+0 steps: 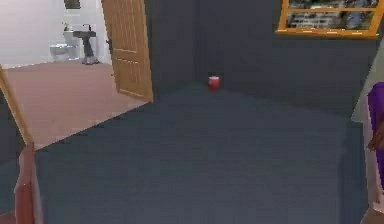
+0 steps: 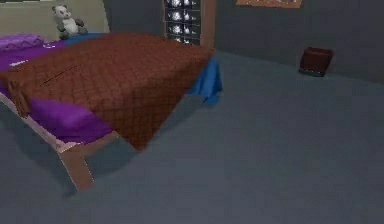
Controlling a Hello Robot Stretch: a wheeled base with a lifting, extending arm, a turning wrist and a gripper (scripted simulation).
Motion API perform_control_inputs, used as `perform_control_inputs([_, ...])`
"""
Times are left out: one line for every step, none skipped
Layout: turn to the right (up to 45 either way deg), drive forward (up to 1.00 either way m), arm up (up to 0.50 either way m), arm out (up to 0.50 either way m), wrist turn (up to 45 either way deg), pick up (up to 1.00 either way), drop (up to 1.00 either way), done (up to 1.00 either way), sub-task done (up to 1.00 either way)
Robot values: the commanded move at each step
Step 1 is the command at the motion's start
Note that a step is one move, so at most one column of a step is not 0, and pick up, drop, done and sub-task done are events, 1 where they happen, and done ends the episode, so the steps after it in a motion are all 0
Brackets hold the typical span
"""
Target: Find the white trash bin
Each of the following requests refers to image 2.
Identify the dark red bin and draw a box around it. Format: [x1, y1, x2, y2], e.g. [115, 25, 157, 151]
[298, 46, 335, 78]

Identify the brown quilted blanket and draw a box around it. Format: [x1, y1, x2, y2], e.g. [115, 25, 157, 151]
[0, 31, 216, 152]

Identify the wooden bed with purple sheet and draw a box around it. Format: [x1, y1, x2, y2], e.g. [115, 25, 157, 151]
[0, 0, 122, 193]

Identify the white grey teddy bear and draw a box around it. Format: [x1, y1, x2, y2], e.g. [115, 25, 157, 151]
[51, 4, 89, 41]

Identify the purple pillow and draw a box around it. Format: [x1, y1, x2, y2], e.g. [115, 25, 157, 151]
[0, 33, 46, 52]

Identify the orange framed wall picture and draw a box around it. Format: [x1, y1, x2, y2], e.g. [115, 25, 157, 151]
[235, 0, 304, 9]

